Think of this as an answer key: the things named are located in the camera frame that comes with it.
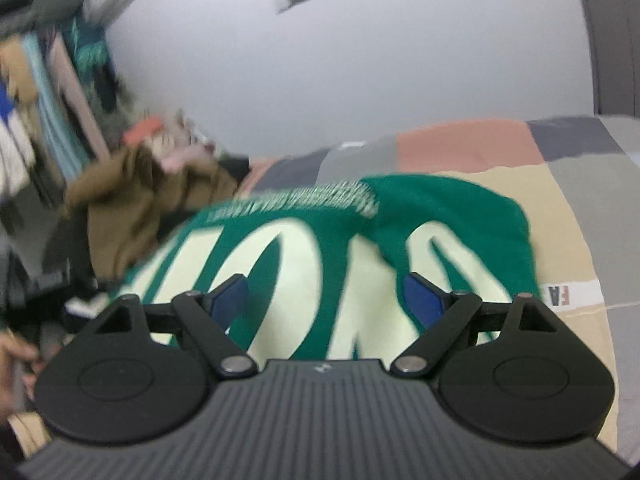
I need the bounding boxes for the patchwork blanket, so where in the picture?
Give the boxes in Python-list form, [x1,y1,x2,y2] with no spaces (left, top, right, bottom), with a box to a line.
[240,115,640,466]

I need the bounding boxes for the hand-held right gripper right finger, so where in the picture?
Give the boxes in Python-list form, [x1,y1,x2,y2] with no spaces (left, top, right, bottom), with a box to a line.
[389,272,562,379]

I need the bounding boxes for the orange box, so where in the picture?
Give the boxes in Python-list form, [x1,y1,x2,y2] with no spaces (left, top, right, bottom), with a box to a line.
[122,116,164,147]

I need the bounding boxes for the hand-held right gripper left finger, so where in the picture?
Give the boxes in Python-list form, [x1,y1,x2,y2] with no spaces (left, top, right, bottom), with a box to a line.
[92,274,259,379]

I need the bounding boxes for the brown garment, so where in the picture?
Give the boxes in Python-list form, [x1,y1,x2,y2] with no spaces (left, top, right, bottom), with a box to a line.
[62,145,241,281]

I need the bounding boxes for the grey curtain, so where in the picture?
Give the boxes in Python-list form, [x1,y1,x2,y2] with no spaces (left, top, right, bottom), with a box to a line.
[571,0,640,117]

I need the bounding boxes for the person's left hand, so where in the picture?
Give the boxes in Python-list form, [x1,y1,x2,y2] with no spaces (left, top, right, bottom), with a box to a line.
[0,332,43,413]

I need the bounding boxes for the green printed sweatshirt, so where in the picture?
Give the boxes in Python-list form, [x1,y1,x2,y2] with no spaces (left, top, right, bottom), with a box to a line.
[107,174,541,361]

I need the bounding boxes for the rack of hanging clothes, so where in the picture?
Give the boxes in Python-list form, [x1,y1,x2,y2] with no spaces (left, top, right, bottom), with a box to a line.
[0,25,123,203]

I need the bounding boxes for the white pink cloth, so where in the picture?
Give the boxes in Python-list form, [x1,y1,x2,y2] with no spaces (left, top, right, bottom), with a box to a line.
[150,127,218,173]

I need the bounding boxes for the black garment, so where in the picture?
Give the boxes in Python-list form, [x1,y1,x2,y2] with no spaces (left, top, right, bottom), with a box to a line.
[219,155,252,190]

